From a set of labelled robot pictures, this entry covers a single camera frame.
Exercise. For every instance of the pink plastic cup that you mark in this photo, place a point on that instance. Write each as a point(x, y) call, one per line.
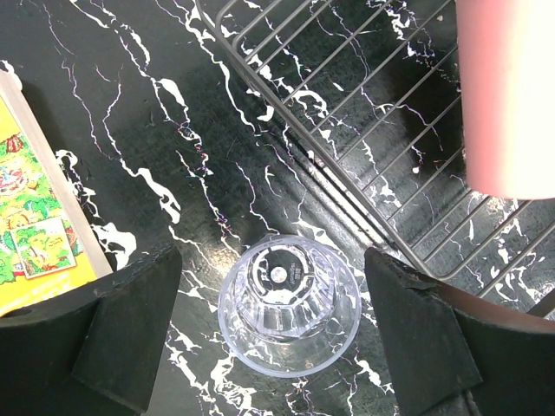
point(506, 59)

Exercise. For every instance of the clear drinking glass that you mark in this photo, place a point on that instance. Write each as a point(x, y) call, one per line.
point(289, 307)

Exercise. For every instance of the wire dish rack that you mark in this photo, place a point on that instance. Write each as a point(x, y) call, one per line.
point(372, 89)

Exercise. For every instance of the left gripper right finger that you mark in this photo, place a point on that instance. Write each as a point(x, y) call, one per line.
point(452, 353)

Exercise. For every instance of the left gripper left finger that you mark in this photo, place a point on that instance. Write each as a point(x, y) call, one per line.
point(94, 350)

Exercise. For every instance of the orange treehouse book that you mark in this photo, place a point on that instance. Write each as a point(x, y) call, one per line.
point(47, 245)

